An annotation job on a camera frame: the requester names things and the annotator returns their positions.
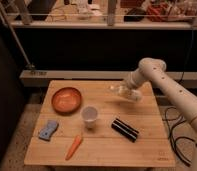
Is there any white clear plastic bottle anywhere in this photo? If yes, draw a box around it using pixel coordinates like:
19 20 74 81
110 85 142 101

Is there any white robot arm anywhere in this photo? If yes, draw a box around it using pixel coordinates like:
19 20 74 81
124 58 197 171

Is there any translucent plastic cup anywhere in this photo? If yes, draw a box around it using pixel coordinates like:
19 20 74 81
81 106 98 129

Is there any orange round plate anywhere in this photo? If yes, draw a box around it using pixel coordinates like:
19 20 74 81
51 87 82 113

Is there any black cylindrical box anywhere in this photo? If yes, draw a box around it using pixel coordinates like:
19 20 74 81
111 118 138 142

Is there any orange carrot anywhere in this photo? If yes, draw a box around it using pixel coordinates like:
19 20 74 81
65 135 83 160

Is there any blue sponge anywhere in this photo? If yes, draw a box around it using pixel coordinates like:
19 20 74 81
38 120 59 141

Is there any metal diagonal pole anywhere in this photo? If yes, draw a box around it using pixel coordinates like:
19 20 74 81
0 1 36 75

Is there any upper shelf with clutter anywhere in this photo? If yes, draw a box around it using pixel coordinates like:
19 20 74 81
0 0 197 30

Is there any grey metal rail beam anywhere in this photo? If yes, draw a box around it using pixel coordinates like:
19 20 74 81
19 70 197 89

